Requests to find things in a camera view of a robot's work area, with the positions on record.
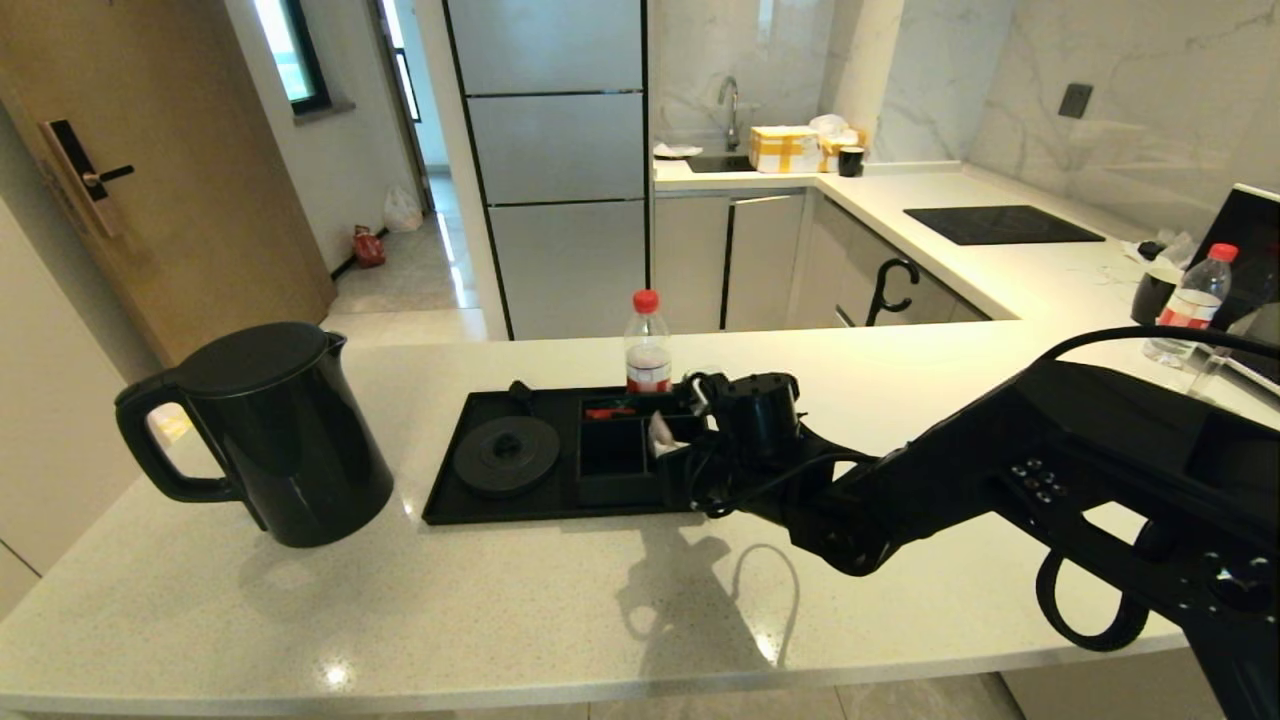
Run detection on white tea bag packet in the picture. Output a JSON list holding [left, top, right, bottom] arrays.
[[648, 410, 691, 459]]

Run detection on black electric kettle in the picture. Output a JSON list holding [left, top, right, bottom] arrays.
[[114, 321, 396, 549]]

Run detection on water bottle with full label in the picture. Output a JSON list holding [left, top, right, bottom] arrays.
[[624, 289, 673, 395]]

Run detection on round black kettle base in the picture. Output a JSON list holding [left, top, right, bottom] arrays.
[[453, 415, 562, 500]]

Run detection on water bottle with slanted label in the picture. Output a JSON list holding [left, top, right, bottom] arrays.
[[1145, 243, 1239, 366]]

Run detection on black compartment organizer box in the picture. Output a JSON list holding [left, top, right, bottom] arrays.
[[576, 390, 721, 509]]

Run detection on grey kitchen base cabinets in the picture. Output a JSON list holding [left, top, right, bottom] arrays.
[[652, 190, 993, 336]]

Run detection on black serving tray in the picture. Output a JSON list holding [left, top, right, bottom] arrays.
[[421, 385, 723, 527]]

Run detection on cardboard box with yellow tape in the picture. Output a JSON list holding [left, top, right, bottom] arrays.
[[748, 126, 823, 175]]

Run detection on grey refrigerator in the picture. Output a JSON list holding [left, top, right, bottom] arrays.
[[440, 0, 653, 341]]

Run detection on chrome sink faucet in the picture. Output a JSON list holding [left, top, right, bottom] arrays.
[[717, 77, 743, 153]]

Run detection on black induction cooktop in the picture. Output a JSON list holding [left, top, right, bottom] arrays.
[[904, 206, 1108, 247]]

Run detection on plain white plastic bag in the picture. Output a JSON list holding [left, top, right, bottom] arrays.
[[383, 185, 425, 234]]

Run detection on black mug with white lid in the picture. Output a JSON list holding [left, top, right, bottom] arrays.
[[1132, 262, 1184, 327]]

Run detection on clear acrylic sign holder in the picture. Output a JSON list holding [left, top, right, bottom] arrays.
[[1188, 305, 1280, 401]]

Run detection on black screen appliance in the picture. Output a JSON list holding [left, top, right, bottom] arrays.
[[1195, 185, 1280, 383]]

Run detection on dark framed window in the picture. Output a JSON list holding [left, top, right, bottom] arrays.
[[250, 0, 331, 117]]

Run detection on wooden door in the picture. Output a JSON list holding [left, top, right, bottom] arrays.
[[0, 0, 336, 367]]

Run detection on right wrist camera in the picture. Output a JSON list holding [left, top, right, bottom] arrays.
[[712, 372, 803, 441]]

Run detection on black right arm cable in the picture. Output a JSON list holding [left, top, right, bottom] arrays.
[[1033, 325, 1280, 653]]

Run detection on black door lock handle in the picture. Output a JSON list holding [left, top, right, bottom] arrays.
[[38, 120, 135, 239]]

